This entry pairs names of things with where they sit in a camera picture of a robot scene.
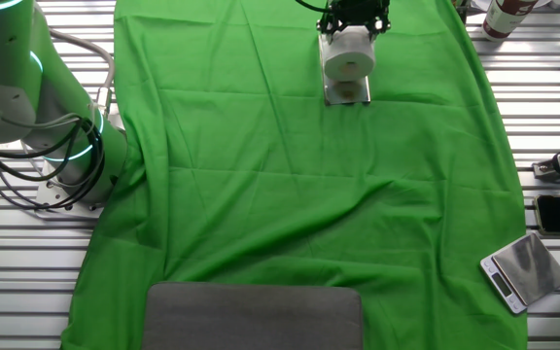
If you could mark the green cloth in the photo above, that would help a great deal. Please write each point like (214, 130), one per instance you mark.
(260, 194)

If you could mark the grey flat pad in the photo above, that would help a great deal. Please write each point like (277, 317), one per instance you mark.
(251, 316)

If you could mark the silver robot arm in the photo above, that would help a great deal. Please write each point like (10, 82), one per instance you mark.
(17, 73)

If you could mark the red and white bottle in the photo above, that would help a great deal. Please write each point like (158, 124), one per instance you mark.
(503, 19)

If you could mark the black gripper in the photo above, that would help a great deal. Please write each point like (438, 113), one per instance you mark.
(358, 12)

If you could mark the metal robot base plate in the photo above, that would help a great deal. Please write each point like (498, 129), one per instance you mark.
(49, 192)

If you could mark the silver digital kitchen scale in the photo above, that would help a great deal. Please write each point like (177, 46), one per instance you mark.
(528, 267)

